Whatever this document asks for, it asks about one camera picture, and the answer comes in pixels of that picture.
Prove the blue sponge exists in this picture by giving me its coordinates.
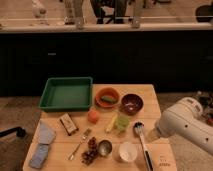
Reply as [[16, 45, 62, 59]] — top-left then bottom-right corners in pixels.
[[29, 144, 50, 169]]

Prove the metal fork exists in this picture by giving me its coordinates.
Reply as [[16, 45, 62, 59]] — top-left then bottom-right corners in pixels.
[[68, 128, 92, 160]]

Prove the orange fruit toy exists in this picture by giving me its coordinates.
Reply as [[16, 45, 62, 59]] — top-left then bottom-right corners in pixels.
[[88, 110, 100, 124]]

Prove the green pickle toy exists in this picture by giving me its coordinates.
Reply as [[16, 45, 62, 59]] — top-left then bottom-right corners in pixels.
[[101, 96, 117, 103]]

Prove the purple grape bunch toy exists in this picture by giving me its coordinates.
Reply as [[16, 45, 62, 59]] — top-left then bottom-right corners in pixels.
[[81, 137, 98, 165]]

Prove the green plastic cup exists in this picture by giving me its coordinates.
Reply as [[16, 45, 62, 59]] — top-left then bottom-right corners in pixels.
[[115, 115, 130, 132]]

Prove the black office chair base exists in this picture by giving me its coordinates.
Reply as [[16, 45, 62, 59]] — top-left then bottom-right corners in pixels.
[[0, 127, 26, 138]]

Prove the wooden table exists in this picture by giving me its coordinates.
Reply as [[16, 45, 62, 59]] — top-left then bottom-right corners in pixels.
[[22, 83, 178, 171]]

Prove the black white dish brush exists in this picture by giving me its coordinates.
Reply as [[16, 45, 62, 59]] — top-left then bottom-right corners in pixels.
[[134, 122, 154, 171]]

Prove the grey folded cloth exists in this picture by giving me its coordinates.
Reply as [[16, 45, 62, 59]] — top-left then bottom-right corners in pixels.
[[38, 121, 56, 145]]

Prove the yellow banana toy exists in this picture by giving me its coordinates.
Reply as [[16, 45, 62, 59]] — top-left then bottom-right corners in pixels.
[[105, 114, 118, 133]]

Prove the green plastic tray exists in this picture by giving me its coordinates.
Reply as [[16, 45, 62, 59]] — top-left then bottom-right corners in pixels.
[[39, 77, 93, 112]]

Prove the white paper cup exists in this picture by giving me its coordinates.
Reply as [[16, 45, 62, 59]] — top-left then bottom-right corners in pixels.
[[119, 142, 138, 163]]

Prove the brown chocolate bar box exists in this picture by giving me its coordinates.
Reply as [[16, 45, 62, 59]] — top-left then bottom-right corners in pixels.
[[60, 113, 79, 136]]

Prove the orange bowl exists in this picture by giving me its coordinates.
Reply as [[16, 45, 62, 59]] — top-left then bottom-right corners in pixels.
[[95, 87, 120, 108]]

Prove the dark brown bowl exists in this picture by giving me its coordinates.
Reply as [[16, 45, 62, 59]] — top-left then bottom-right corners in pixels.
[[120, 94, 144, 115]]

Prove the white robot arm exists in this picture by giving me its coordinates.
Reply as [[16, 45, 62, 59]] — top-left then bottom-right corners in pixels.
[[146, 97, 213, 156]]

